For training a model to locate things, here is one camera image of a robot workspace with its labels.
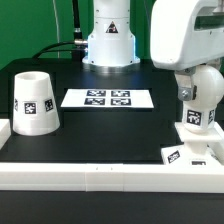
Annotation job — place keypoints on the white lamp shade cone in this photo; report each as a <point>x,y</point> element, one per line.
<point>35,112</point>

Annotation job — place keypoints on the white lamp bulb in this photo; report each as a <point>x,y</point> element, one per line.
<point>199,113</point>

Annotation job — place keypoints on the white wall block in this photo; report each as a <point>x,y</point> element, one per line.
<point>218,147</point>
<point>5,131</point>

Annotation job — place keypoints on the white lamp base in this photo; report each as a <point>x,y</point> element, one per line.
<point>196,148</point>

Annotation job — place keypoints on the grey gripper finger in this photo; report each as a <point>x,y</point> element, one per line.
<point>185,81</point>

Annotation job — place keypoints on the white left wall block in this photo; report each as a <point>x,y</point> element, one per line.
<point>5,131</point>

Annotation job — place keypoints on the white right wall block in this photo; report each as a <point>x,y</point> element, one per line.
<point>218,147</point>

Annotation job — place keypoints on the white front wall rail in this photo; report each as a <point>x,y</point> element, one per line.
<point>110,177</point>

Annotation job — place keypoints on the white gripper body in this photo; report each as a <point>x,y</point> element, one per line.
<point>175,43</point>

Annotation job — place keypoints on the white marker sheet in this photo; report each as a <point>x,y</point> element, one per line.
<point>107,98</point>

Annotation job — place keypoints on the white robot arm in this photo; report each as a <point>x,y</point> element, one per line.
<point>111,43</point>

